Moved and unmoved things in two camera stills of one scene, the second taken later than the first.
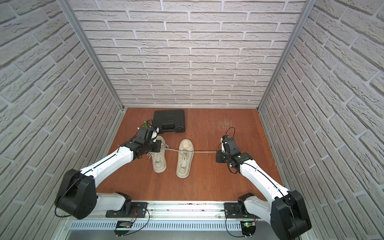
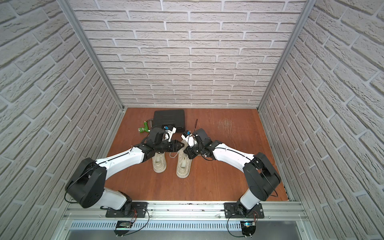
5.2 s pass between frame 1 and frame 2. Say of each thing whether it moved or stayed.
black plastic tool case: stayed
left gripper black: moved
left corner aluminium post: stayed
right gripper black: moved
